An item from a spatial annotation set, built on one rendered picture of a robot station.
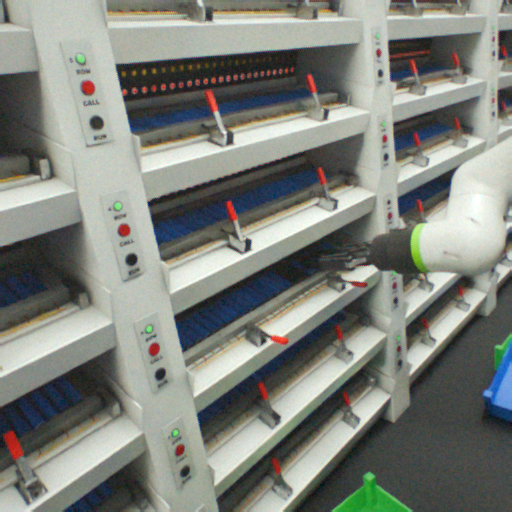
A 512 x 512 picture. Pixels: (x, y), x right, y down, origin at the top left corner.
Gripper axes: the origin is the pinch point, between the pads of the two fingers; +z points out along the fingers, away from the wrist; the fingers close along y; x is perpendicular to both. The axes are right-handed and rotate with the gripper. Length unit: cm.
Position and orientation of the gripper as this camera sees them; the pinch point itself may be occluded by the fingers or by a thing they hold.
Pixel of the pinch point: (318, 259)
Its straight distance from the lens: 109.1
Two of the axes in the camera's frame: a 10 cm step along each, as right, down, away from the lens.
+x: 3.1, 9.4, 1.6
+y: -6.8, 3.3, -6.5
